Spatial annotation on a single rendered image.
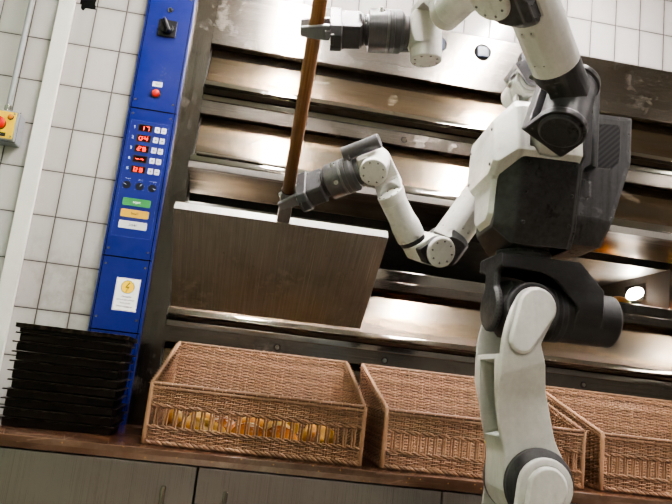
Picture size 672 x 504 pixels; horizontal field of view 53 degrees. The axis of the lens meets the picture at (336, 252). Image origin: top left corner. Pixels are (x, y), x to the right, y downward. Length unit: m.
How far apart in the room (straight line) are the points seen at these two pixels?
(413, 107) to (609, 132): 1.07
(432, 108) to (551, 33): 1.28
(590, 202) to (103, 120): 1.60
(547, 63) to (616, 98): 1.53
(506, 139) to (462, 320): 1.06
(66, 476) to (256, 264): 0.68
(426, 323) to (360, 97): 0.83
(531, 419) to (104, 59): 1.81
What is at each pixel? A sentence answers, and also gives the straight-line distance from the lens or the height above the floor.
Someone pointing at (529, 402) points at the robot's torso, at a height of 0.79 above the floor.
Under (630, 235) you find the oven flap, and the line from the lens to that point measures 2.54.
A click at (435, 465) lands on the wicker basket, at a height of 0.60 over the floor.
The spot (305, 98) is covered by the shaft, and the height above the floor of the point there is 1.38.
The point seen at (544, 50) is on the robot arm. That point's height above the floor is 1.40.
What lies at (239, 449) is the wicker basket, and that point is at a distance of 1.77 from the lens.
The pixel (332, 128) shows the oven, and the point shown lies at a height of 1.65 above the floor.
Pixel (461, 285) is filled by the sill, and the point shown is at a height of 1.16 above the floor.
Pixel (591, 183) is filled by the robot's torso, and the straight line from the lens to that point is 1.53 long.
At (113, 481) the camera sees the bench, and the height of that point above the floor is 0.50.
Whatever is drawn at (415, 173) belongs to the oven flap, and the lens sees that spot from 2.44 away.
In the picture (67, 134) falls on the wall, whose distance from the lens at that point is 2.45.
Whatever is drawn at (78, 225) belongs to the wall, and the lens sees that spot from 2.36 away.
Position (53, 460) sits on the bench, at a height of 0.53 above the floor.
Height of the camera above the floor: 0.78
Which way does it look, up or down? 11 degrees up
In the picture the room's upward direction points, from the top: 7 degrees clockwise
